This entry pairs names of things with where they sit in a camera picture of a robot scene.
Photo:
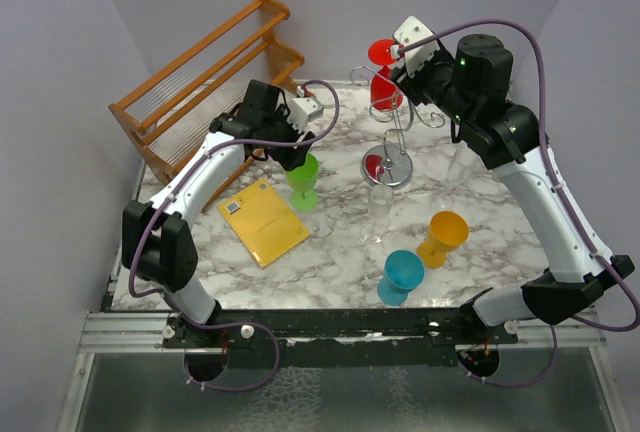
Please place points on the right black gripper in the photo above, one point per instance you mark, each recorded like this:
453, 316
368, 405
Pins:
410, 85

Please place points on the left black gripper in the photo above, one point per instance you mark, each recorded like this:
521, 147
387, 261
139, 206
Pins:
290, 157

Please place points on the green plastic wine glass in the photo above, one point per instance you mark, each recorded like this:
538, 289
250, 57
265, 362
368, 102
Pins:
302, 181

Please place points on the red plastic wine glass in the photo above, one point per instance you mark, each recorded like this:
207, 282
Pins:
384, 94

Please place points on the clear champagne flute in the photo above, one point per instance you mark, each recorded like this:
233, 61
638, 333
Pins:
380, 201
462, 165

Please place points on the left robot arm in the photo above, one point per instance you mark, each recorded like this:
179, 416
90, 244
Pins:
157, 244

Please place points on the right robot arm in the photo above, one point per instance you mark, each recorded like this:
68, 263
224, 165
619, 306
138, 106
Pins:
470, 87

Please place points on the chrome wine glass rack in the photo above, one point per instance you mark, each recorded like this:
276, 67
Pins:
389, 162

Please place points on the wooden shelf rack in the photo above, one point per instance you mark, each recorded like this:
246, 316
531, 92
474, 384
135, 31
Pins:
167, 117

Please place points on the orange plastic wine glass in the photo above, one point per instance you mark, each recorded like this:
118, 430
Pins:
446, 232

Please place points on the blue plastic wine glass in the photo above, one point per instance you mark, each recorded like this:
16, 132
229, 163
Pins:
403, 272

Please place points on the yellow book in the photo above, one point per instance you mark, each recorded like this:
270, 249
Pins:
264, 222

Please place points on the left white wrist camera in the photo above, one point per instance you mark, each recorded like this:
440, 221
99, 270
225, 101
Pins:
303, 109

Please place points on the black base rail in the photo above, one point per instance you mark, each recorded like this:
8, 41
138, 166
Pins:
326, 338

